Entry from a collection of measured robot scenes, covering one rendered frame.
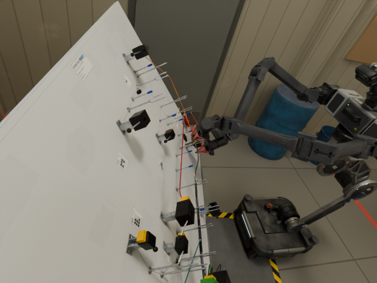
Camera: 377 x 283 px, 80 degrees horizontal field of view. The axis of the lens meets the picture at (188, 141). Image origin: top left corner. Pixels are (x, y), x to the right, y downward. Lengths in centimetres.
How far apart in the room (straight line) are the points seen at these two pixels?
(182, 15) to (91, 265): 239
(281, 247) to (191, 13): 236
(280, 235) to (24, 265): 210
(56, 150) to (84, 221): 15
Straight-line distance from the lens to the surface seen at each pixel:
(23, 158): 47
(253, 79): 137
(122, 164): 68
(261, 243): 220
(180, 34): 266
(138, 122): 67
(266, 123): 310
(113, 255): 59
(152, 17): 259
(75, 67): 69
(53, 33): 281
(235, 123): 112
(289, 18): 311
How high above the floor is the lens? 197
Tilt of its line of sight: 41 degrees down
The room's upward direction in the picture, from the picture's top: 17 degrees clockwise
